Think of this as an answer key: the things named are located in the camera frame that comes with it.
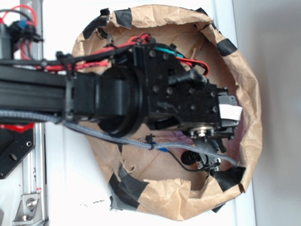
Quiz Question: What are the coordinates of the grey braided cable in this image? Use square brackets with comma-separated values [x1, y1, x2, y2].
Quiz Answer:
[0, 110, 238, 168]

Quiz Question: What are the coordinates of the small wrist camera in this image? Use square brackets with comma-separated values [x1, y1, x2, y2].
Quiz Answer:
[181, 140, 221, 172]

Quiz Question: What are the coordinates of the brown paper bag bin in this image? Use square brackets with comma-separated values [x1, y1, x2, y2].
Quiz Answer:
[72, 4, 262, 221]

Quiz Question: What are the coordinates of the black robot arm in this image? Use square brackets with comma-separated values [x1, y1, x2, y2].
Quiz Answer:
[0, 43, 242, 142]

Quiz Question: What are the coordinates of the metal corner bracket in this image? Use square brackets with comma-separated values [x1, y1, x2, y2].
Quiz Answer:
[13, 193, 42, 226]

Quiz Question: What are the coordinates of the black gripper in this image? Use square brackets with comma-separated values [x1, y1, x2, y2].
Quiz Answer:
[150, 71, 242, 144]

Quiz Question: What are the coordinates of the aluminium extrusion rail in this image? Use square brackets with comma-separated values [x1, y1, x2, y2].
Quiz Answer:
[12, 0, 49, 226]

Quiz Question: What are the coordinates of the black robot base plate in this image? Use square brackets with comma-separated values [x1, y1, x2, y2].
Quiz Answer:
[0, 123, 35, 179]

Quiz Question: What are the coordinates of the red wire bundle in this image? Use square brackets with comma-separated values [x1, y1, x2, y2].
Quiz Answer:
[35, 32, 210, 76]

